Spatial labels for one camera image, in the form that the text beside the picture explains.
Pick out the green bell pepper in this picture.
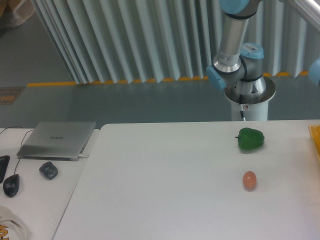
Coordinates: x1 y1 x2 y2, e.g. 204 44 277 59
236 127 265 151

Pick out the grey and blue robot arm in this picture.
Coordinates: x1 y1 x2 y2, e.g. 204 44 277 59
206 0 320 89

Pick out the white usb plug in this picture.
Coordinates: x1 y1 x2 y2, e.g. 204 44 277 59
78 154 89 159

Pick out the white folding partition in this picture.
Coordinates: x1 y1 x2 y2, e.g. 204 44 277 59
33 0 320 84

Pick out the brown egg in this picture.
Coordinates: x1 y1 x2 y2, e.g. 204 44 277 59
242 171 257 191

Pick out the silver laptop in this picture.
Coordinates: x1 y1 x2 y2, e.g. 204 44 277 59
16 121 96 161

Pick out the dark grey earbuds case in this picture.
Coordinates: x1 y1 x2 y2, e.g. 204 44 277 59
39 161 59 180

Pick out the yellow tray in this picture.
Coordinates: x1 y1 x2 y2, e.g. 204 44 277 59
308 124 320 160

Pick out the black keyboard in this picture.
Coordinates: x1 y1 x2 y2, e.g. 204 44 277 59
0 155 10 183

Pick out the black computer mouse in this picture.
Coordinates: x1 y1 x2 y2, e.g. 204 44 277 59
3 174 20 198

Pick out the white and yellow bag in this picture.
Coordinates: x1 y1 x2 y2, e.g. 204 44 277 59
0 206 28 240

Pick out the black mouse cable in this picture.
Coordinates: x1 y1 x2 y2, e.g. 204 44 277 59
0 126 35 176

